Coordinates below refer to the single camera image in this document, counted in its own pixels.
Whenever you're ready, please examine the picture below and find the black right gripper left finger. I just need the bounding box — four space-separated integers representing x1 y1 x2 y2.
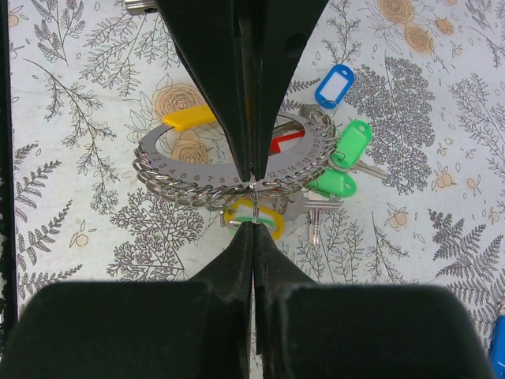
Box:
1 223 253 378

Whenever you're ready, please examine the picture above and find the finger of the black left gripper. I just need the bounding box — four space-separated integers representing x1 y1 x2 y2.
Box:
252 0 327 176
155 0 253 180

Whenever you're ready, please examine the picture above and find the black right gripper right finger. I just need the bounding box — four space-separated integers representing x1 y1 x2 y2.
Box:
254 225 493 378

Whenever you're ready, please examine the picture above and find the spiral keyring with yellow handle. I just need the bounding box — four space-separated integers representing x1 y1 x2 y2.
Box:
133 63 390 246

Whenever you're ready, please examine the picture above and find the floral table mat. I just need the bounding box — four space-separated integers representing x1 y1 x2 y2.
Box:
7 0 505 379

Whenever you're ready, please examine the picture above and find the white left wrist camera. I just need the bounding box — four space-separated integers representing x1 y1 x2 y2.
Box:
124 0 159 16

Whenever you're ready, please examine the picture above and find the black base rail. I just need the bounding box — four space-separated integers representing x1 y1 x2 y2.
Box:
1 1 17 351

